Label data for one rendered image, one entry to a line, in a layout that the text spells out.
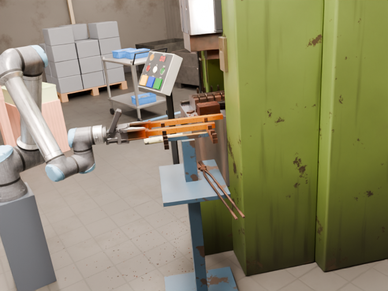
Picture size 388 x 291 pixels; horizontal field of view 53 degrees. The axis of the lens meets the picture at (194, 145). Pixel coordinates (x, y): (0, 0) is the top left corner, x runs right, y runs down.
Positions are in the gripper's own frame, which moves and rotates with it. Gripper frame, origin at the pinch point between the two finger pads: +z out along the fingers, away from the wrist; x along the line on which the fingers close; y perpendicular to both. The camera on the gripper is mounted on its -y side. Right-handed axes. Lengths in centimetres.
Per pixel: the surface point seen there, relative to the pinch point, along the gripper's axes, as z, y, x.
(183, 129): 17.6, -0.1, 13.2
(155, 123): 5.1, -0.4, 1.2
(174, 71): 23, -9, -88
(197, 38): 34, -34, -39
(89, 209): -57, 100, -106
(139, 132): -2.6, -0.8, 12.6
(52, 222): -84, 100, -94
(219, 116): 36.7, -0.3, 1.1
